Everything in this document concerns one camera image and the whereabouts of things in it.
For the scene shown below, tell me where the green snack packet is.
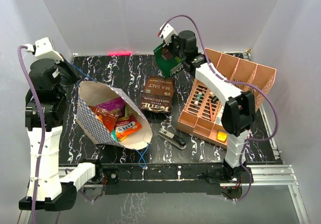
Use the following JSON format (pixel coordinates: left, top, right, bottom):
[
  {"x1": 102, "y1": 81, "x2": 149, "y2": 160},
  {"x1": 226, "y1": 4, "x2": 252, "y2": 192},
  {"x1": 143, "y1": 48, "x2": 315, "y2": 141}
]
[{"x1": 153, "y1": 43, "x2": 184, "y2": 78}]

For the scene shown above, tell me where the checkered paper bag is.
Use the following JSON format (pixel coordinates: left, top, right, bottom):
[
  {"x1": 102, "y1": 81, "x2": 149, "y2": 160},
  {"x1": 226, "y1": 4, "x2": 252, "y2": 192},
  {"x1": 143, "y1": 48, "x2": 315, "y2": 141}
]
[{"x1": 76, "y1": 65, "x2": 153, "y2": 169}]

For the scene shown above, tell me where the purple snack bag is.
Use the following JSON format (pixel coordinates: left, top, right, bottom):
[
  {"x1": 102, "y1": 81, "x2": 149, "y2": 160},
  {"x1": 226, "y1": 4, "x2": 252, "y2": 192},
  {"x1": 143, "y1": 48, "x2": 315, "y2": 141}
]
[{"x1": 96, "y1": 97, "x2": 126, "y2": 117}]

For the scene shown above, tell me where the orange Doritos bag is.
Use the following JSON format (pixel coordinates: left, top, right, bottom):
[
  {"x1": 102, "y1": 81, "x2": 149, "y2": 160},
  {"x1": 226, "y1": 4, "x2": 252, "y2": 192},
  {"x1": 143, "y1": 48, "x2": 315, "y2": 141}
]
[{"x1": 89, "y1": 106, "x2": 120, "y2": 133}]

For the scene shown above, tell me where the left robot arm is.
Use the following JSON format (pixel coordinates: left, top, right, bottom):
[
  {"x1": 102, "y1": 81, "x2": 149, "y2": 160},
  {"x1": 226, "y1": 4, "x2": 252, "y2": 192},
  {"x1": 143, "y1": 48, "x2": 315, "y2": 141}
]
[{"x1": 19, "y1": 58, "x2": 104, "y2": 211}]

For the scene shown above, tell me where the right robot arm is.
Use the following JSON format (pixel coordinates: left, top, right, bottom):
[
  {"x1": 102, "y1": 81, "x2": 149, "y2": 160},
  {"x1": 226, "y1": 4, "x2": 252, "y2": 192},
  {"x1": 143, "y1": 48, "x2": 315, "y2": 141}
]
[{"x1": 158, "y1": 30, "x2": 255, "y2": 182}]

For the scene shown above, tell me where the teal mint candy bag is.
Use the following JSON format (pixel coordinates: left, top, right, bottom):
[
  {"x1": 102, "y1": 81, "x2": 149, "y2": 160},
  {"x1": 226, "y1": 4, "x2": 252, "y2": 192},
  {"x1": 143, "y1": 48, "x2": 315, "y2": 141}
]
[{"x1": 111, "y1": 130, "x2": 118, "y2": 142}]

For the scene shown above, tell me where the orange Fox's candy bag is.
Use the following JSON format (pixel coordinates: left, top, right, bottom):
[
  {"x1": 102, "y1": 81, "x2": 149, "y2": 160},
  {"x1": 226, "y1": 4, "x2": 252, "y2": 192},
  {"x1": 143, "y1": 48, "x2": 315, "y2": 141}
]
[{"x1": 114, "y1": 114, "x2": 142, "y2": 142}]

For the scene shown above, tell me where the pink desk organizer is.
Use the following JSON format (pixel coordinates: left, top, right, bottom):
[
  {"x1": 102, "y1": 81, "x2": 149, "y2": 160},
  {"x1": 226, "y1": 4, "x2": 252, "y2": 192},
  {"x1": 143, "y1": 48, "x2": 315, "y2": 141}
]
[{"x1": 177, "y1": 49, "x2": 276, "y2": 149}]

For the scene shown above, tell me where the small green candy packet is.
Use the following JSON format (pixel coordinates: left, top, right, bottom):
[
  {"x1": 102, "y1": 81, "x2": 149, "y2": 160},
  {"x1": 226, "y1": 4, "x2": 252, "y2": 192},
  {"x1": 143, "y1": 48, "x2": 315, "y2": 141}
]
[{"x1": 123, "y1": 104, "x2": 129, "y2": 118}]

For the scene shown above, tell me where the black silver stapler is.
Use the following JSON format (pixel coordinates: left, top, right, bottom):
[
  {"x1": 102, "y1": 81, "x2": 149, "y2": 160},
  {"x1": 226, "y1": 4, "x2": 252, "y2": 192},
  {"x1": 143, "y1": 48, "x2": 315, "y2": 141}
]
[{"x1": 158, "y1": 129, "x2": 187, "y2": 150}]

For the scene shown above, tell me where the yellow sticky note pad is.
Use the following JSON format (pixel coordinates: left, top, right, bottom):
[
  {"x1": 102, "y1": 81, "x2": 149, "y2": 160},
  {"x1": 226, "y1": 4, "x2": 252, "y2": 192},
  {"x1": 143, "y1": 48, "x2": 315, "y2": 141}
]
[{"x1": 217, "y1": 131, "x2": 228, "y2": 142}]

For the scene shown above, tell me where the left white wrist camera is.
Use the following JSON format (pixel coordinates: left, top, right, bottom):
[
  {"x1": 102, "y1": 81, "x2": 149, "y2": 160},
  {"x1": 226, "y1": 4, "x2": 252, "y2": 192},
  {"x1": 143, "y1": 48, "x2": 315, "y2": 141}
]
[{"x1": 24, "y1": 37, "x2": 64, "y2": 63}]

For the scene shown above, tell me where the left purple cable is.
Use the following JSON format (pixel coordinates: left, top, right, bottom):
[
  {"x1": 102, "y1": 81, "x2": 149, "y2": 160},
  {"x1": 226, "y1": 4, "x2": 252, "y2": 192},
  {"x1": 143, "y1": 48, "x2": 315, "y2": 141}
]
[{"x1": 17, "y1": 45, "x2": 63, "y2": 224}]

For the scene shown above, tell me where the purple cable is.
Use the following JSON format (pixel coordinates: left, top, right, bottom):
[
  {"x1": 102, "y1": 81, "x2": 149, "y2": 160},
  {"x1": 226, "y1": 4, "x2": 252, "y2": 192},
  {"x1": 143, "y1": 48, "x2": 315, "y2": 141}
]
[
  {"x1": 160, "y1": 14, "x2": 279, "y2": 201},
  {"x1": 17, "y1": 45, "x2": 63, "y2": 224}
]

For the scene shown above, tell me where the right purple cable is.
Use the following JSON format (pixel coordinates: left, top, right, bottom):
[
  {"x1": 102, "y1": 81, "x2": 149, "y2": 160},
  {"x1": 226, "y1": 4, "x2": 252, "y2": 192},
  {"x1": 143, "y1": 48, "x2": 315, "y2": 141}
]
[{"x1": 160, "y1": 14, "x2": 279, "y2": 201}]

